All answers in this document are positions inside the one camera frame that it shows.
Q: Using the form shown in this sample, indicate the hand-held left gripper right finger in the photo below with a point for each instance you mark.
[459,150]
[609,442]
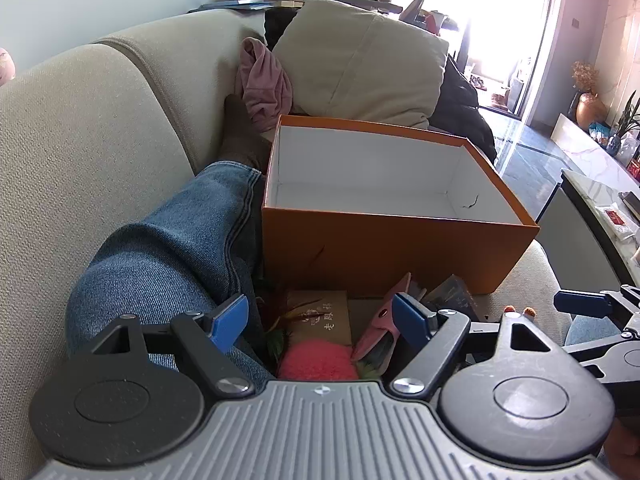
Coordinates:
[411,317]

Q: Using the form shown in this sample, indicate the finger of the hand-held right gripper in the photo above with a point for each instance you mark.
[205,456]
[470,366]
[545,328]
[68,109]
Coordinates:
[580,303]
[615,345]

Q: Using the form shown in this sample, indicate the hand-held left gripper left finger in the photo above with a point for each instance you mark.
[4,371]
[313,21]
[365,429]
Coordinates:
[231,321]

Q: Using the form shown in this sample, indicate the pink packet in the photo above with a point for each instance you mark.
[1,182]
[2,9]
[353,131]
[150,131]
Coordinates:
[377,325]

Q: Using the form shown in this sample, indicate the dark feather toy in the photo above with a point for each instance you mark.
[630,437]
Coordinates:
[272,310]

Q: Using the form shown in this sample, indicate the dark printed box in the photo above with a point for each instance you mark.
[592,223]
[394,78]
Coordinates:
[450,295]

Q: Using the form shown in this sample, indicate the small orange white toy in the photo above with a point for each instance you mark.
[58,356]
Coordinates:
[520,311]

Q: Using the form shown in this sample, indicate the brown printed packet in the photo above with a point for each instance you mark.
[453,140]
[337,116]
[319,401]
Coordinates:
[325,320]

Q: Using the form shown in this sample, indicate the orange cardboard box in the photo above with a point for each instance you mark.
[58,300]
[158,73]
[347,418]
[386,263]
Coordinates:
[350,255]

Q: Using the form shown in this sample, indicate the pink fluffy ball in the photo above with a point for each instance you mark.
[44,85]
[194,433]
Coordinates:
[317,360]

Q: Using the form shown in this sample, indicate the person's right leg in jeans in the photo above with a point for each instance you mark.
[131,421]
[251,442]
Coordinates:
[587,330]

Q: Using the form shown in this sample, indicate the person's leg in jeans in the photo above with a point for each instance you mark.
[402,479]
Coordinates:
[587,330]
[165,250]

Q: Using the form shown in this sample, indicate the red white packet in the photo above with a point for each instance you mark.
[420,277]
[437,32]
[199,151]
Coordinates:
[617,220]

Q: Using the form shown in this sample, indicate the person's left leg in jeans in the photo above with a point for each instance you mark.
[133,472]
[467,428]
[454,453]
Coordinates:
[165,250]

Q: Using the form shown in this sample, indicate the marble top coffee table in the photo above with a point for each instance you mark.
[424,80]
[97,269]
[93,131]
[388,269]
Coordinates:
[595,200]

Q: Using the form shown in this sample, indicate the white marble cabinet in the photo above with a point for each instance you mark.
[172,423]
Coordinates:
[585,145]

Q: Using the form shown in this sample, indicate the brown sock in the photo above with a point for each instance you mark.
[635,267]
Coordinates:
[240,135]

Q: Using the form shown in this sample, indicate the green potted plant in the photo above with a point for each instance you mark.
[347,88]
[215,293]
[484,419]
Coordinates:
[627,120]

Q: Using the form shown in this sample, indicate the copper vase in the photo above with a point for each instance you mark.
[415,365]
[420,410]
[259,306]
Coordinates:
[590,110]

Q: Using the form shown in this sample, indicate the black jacket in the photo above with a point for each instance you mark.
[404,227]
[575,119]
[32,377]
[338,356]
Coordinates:
[460,105]

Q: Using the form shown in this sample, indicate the dried flowers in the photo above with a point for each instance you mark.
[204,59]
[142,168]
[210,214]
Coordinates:
[585,75]

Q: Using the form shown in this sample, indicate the pink cloth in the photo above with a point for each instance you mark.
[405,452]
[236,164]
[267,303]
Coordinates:
[265,85]

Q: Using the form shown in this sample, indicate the beige sofa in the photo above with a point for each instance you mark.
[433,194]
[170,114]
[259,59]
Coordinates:
[75,135]

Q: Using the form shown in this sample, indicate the beige cushion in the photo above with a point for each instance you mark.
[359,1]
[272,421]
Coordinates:
[360,60]

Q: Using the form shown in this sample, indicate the red object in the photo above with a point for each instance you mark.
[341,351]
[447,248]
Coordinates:
[434,22]

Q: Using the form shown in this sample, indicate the dark table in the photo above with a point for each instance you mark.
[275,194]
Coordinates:
[350,2]

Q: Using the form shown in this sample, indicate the pink round object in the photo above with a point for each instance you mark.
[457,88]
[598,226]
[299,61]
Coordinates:
[5,65]

